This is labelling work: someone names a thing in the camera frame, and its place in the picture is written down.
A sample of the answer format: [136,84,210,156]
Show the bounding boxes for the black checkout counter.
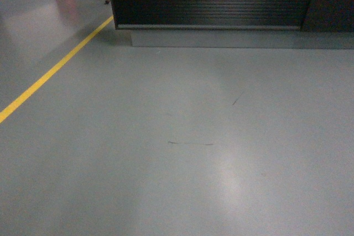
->
[111,0,353,49]

